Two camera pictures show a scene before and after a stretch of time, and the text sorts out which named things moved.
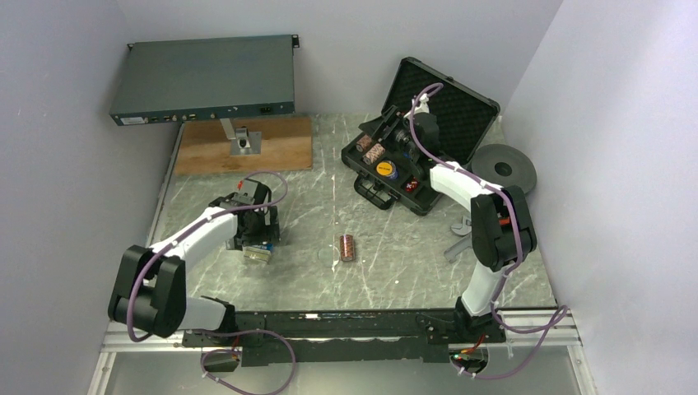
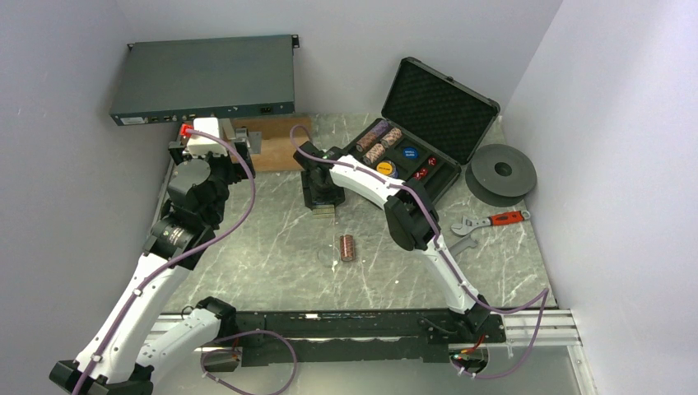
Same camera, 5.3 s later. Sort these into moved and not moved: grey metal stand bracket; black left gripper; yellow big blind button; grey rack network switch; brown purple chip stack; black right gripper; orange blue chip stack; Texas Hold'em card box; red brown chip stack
Moved: black right gripper; black left gripper; Texas Hold'em card box
Not moved: yellow big blind button; brown purple chip stack; grey metal stand bracket; grey rack network switch; orange blue chip stack; red brown chip stack
